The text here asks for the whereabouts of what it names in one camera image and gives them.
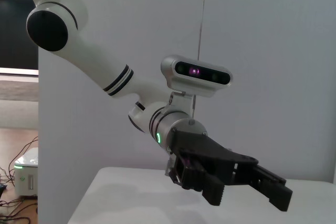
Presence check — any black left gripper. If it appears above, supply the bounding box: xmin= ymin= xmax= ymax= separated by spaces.
xmin=167 ymin=126 xmax=294 ymax=212

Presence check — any left gripper silver connector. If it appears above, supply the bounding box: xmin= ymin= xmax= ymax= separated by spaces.
xmin=164 ymin=155 xmax=182 ymax=183

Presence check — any white box device green light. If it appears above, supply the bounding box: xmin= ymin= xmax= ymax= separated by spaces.
xmin=14 ymin=147 xmax=39 ymax=199

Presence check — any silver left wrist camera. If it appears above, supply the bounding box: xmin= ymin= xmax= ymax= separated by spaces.
xmin=160 ymin=55 xmax=233 ymax=119

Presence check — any dark wall screen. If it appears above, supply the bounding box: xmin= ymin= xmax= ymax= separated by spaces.
xmin=0 ymin=0 xmax=39 ymax=69

